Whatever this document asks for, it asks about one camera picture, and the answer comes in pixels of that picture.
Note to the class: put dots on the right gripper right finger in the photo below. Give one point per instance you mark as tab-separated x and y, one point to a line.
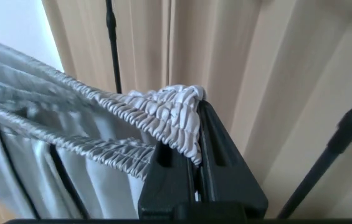
235	193

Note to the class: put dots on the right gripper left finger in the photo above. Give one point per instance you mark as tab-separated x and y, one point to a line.
160	193

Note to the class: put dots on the pale grey shorts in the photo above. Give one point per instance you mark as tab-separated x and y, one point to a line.
23	93

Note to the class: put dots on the black clothes rack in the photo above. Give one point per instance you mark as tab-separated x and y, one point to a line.
111	31

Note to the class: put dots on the beige curtain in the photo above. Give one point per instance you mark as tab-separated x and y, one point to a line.
256	62

